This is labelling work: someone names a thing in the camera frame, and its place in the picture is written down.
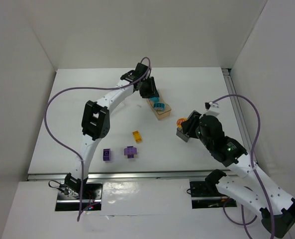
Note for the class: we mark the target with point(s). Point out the small teal lego brick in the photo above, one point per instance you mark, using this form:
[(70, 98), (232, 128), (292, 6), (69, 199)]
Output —
[(154, 100)]

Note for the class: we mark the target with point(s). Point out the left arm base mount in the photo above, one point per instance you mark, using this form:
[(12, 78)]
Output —
[(68, 200)]

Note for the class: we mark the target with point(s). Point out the aluminium rail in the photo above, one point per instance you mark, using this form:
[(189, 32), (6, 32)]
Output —
[(123, 176), (236, 101)]

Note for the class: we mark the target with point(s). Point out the dark purple lego brick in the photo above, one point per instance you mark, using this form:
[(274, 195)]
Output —
[(106, 156)]

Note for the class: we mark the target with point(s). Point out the aluminium rail right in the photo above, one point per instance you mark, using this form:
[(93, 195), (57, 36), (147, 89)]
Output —
[(236, 101)]

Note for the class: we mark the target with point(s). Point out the long teal lego brick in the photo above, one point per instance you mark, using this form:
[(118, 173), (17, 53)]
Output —
[(159, 106)]

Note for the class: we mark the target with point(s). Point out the grey plastic container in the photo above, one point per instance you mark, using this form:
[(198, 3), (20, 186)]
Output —
[(181, 135)]

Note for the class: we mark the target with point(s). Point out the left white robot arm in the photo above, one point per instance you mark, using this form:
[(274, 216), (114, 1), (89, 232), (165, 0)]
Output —
[(96, 120)]

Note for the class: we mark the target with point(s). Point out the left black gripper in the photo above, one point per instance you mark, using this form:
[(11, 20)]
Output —
[(150, 90)]

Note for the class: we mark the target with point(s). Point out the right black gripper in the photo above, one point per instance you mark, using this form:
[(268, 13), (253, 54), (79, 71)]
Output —
[(189, 125)]

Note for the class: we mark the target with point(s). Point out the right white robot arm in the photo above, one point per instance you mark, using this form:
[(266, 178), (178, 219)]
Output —
[(262, 196)]

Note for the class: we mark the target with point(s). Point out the light purple lego piece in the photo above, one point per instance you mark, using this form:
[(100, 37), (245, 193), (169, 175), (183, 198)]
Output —
[(130, 152)]

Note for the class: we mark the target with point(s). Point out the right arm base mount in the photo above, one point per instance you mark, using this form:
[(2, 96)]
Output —
[(204, 197)]

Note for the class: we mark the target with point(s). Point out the yellow lego plate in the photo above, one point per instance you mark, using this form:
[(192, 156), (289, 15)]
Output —
[(137, 136)]

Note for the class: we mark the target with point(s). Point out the aluminium rail front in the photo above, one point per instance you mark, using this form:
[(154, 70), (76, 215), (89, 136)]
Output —
[(123, 176)]

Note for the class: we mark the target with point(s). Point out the yellow orange printed lego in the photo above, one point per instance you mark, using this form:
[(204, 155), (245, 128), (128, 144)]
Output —
[(180, 121)]

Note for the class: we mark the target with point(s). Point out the orange plastic container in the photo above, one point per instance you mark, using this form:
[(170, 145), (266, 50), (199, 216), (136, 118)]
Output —
[(160, 115)]

